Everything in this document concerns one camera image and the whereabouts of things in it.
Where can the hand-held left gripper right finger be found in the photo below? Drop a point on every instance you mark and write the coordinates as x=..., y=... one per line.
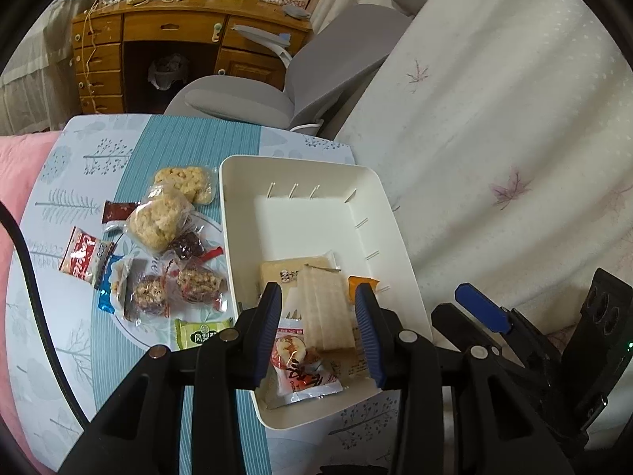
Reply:
x=370, y=334

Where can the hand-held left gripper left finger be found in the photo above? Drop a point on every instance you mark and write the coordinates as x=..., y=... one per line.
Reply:
x=267, y=329

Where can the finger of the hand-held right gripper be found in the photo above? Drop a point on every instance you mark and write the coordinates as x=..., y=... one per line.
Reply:
x=482, y=307
x=447, y=321

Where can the red apple-print snack packet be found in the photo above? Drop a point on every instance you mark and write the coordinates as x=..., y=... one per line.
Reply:
x=296, y=363

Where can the small orange snack packet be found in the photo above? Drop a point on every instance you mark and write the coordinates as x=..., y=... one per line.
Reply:
x=351, y=287

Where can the clear pale cake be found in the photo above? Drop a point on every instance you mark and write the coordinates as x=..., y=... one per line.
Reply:
x=324, y=311

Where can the yellow cracker packet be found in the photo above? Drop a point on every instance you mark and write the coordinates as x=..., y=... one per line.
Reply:
x=292, y=269

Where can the white plastic bin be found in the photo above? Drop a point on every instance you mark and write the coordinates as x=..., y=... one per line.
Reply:
x=306, y=222

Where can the dark snack packet red edge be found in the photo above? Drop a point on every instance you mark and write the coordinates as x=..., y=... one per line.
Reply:
x=187, y=246

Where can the brown snowflake snack packet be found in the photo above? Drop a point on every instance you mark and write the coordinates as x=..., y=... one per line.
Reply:
x=118, y=211

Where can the small green snack packet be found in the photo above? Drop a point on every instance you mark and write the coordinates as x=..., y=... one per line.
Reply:
x=198, y=332

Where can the nut bar clear packet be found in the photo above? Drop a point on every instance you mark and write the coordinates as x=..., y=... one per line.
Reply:
x=148, y=297
x=198, y=282

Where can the pale puffed rice cluster packet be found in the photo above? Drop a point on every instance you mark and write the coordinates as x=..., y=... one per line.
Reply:
x=156, y=220

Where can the white blue-edged snack packet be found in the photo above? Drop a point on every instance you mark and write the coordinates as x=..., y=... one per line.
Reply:
x=109, y=288

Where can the flat yellow puffed corn packet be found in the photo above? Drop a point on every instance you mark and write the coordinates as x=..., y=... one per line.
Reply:
x=185, y=183

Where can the red and white snack packet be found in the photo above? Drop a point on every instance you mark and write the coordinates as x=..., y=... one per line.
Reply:
x=81, y=257

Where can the white leaf-print curtain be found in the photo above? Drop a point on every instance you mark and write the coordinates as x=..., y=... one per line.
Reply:
x=494, y=109

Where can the blue tree-print tablecloth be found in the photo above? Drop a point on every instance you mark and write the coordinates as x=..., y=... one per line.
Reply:
x=198, y=133

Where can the trash bin with bag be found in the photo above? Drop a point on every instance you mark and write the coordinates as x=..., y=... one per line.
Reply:
x=168, y=72

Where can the grey office chair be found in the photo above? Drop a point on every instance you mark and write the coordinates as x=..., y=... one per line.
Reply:
x=336, y=54

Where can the pink blanket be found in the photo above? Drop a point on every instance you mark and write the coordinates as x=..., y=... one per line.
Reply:
x=15, y=168

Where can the grey shark toy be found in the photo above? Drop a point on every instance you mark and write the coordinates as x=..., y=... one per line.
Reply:
x=296, y=11

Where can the wooden desk with drawers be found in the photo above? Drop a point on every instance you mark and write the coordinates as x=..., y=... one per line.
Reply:
x=173, y=22

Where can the white lace cover cloth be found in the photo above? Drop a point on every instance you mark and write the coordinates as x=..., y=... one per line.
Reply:
x=29, y=94

